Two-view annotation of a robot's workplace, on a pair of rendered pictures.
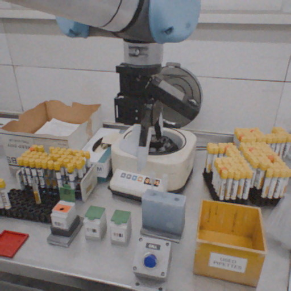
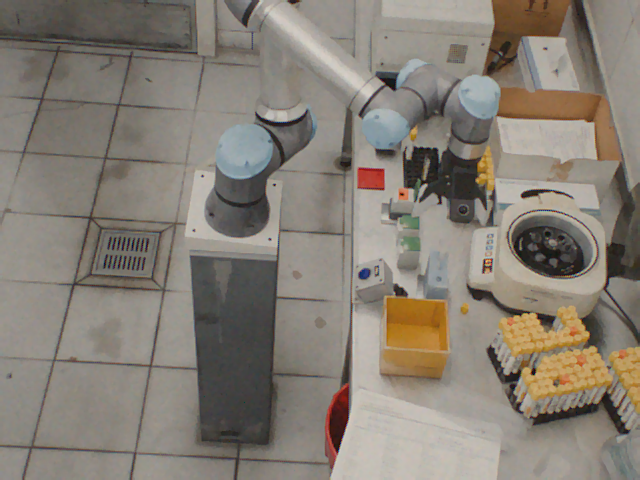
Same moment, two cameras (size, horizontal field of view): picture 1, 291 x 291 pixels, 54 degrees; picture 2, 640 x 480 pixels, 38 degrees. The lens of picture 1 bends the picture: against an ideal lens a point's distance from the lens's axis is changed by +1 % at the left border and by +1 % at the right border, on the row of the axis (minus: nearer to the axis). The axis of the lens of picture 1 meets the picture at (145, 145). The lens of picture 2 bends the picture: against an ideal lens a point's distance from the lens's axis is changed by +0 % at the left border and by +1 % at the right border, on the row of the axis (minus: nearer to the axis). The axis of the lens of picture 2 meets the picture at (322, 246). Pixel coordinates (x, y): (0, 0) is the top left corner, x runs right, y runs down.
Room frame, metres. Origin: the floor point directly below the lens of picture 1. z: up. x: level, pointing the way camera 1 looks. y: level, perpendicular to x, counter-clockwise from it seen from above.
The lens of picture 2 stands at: (-0.06, -1.21, 2.52)
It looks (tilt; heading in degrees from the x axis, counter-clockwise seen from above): 50 degrees down; 74
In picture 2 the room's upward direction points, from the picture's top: 6 degrees clockwise
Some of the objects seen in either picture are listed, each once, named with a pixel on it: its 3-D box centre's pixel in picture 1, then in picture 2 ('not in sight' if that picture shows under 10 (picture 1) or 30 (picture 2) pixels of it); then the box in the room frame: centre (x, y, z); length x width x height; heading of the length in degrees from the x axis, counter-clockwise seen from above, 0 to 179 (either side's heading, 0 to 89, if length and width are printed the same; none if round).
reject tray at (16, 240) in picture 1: (7, 243); (371, 178); (0.49, 0.33, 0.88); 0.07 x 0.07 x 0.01; 77
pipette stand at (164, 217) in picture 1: (163, 213); (435, 282); (0.54, -0.04, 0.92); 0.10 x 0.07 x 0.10; 72
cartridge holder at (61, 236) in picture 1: (66, 226); (400, 211); (0.53, 0.20, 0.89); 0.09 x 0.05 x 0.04; 165
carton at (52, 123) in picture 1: (57, 134); (547, 143); (0.93, 0.32, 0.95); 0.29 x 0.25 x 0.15; 167
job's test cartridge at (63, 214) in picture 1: (64, 217); (402, 203); (0.53, 0.20, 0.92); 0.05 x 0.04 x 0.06; 165
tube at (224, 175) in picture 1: (222, 188); (498, 336); (0.63, -0.21, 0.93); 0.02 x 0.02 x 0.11
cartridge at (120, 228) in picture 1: (120, 227); (408, 252); (0.51, 0.06, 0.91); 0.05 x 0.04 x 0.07; 167
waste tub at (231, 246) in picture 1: (227, 240); (413, 337); (0.46, -0.18, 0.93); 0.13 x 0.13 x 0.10; 76
